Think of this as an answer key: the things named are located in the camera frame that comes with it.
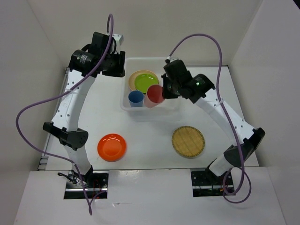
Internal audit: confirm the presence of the pink plastic cup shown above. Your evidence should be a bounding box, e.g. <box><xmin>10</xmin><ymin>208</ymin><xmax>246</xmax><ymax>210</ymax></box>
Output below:
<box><xmin>144</xmin><ymin>85</ymin><xmax>165</xmax><ymax>108</ymax></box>

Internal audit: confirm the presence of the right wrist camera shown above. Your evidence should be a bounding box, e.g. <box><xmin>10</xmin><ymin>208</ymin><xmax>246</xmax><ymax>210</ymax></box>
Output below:
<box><xmin>165</xmin><ymin>56</ymin><xmax>178</xmax><ymax>64</ymax></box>

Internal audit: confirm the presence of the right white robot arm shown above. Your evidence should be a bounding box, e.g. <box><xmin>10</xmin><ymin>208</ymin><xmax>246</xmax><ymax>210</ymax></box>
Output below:
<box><xmin>161</xmin><ymin>59</ymin><xmax>265</xmax><ymax>184</ymax></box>

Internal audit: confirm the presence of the white plastic bin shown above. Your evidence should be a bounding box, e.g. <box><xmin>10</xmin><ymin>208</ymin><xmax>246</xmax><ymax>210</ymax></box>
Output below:
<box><xmin>120</xmin><ymin>57</ymin><xmax>180</xmax><ymax>120</ymax></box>

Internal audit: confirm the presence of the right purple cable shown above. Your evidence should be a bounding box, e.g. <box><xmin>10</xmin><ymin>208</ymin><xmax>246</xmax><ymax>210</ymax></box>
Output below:
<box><xmin>168</xmin><ymin>33</ymin><xmax>252</xmax><ymax>203</ymax></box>

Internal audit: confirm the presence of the blue plastic cup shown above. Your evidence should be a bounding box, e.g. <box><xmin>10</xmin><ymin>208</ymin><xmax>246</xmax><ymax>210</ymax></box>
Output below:
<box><xmin>128</xmin><ymin>90</ymin><xmax>144</xmax><ymax>107</ymax></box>

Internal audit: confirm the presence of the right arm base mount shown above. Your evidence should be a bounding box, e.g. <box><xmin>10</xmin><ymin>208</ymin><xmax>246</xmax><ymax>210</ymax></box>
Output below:
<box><xmin>190</xmin><ymin>169</ymin><xmax>235</xmax><ymax>197</ymax></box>

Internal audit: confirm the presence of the lime green plate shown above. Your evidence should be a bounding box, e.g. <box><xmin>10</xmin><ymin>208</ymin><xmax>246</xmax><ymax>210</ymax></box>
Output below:
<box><xmin>134</xmin><ymin>73</ymin><xmax>159</xmax><ymax>93</ymax></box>

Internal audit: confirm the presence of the round bamboo woven plate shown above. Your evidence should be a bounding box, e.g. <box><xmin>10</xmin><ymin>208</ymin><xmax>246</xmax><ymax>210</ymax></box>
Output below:
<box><xmin>171</xmin><ymin>126</ymin><xmax>205</xmax><ymax>158</ymax></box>

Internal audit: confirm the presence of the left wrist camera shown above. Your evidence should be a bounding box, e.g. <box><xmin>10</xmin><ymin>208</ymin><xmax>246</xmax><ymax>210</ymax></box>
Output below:
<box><xmin>111</xmin><ymin>34</ymin><xmax>124</xmax><ymax>54</ymax></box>

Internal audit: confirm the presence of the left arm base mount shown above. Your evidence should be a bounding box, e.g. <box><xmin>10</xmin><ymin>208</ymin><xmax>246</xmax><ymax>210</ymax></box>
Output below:
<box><xmin>57</xmin><ymin>171</ymin><xmax>109</xmax><ymax>200</ymax></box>

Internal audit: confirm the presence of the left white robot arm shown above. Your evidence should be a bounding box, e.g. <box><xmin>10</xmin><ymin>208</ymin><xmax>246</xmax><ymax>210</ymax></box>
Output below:
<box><xmin>43</xmin><ymin>32</ymin><xmax>125</xmax><ymax>188</ymax></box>

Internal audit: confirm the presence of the orange plastic plate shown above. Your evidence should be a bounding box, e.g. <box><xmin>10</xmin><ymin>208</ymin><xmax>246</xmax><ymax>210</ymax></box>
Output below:
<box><xmin>97</xmin><ymin>133</ymin><xmax>127</xmax><ymax>162</ymax></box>

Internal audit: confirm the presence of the beige bear print plate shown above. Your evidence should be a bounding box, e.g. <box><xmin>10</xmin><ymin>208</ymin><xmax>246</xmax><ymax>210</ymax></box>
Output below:
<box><xmin>128</xmin><ymin>70</ymin><xmax>159</xmax><ymax>89</ymax></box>

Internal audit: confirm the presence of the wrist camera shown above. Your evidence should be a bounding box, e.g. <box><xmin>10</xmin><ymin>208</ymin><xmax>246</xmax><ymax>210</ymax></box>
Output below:
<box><xmin>111</xmin><ymin>34</ymin><xmax>124</xmax><ymax>54</ymax></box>
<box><xmin>165</xmin><ymin>56</ymin><xmax>178</xmax><ymax>64</ymax></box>

